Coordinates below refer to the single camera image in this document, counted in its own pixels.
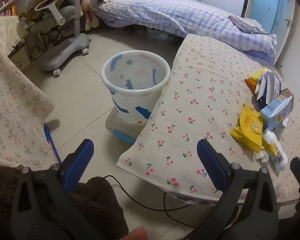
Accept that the person's left hand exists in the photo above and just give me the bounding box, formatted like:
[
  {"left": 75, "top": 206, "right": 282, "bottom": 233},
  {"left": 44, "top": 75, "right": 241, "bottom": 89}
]
[{"left": 119, "top": 226, "right": 148, "bottom": 240}]

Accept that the beige fringed cloth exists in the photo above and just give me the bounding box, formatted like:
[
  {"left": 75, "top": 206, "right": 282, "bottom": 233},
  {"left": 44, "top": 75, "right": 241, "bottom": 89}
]
[{"left": 0, "top": 16, "right": 28, "bottom": 57}]

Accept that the floral print cloth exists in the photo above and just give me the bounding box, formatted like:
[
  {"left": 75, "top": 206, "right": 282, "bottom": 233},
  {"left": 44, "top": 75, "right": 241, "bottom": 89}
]
[{"left": 0, "top": 37, "right": 56, "bottom": 172}]

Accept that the grey chair base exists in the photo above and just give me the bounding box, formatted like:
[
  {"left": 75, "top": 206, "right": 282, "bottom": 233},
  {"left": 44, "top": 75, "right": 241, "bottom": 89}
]
[{"left": 17, "top": 0, "right": 92, "bottom": 77}]

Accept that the blue biscuit box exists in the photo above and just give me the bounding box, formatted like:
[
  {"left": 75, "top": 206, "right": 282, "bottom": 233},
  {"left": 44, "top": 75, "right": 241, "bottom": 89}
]
[
  {"left": 260, "top": 89, "right": 295, "bottom": 132},
  {"left": 254, "top": 67, "right": 283, "bottom": 105}
]

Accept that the blue patterned strap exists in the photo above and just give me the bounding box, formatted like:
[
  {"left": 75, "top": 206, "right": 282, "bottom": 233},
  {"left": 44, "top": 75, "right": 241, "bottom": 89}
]
[{"left": 43, "top": 123, "right": 63, "bottom": 164}]

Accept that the cardboard box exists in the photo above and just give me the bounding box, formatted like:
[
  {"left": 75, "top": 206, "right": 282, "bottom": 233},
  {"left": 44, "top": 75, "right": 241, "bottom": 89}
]
[{"left": 10, "top": 45, "right": 31, "bottom": 72}]

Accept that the white plastic bottle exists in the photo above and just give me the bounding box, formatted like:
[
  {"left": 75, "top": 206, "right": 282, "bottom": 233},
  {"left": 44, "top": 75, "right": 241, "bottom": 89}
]
[{"left": 263, "top": 129, "right": 289, "bottom": 172}]

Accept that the purple plaid quilt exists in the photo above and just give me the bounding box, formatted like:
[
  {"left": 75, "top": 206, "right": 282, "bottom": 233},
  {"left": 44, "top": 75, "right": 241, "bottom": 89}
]
[{"left": 90, "top": 0, "right": 278, "bottom": 67}]

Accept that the light blue door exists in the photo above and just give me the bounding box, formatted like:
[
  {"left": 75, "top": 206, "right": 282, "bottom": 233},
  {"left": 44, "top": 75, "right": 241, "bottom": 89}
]
[{"left": 244, "top": 0, "right": 297, "bottom": 34}]

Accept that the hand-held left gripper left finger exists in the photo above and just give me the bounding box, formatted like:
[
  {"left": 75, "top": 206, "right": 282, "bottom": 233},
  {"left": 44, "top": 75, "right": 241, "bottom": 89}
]
[{"left": 11, "top": 139, "right": 105, "bottom": 240}]

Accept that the thin black cable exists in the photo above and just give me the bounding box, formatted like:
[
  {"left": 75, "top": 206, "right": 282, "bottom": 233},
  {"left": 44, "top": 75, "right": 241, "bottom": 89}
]
[{"left": 90, "top": 175, "right": 243, "bottom": 229}]

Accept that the grey folded cloth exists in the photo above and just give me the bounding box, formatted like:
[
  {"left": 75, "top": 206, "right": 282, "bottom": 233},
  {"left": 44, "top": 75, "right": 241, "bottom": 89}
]
[{"left": 228, "top": 15, "right": 271, "bottom": 34}]

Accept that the orange and yellow packet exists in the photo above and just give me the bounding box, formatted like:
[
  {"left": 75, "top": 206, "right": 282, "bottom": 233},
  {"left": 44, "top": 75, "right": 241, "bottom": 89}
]
[{"left": 245, "top": 68, "right": 267, "bottom": 93}]

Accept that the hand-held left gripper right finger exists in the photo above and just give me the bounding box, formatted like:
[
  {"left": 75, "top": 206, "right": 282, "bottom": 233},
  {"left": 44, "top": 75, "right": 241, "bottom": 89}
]
[{"left": 182, "top": 139, "right": 279, "bottom": 240}]

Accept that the yellow snack packet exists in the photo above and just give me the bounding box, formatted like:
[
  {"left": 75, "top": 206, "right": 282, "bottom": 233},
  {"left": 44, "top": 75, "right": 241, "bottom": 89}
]
[{"left": 230, "top": 104, "right": 278, "bottom": 157}]

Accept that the clear plastic box blue handle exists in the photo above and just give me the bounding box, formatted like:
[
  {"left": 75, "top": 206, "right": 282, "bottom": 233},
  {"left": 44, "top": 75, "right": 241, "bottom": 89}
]
[{"left": 105, "top": 107, "right": 150, "bottom": 145}]

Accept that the white bin with blue patches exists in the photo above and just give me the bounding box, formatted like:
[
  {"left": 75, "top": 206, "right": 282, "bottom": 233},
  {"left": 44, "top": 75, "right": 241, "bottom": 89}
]
[{"left": 102, "top": 51, "right": 171, "bottom": 125}]

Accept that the crumpled white tissue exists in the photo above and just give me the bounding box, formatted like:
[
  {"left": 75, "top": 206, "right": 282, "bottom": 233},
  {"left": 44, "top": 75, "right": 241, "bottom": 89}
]
[{"left": 255, "top": 150, "right": 270, "bottom": 164}]

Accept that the brown fleece cloth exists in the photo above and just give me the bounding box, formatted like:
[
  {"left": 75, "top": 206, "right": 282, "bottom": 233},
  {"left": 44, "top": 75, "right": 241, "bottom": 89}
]
[{"left": 0, "top": 162, "right": 129, "bottom": 240}]

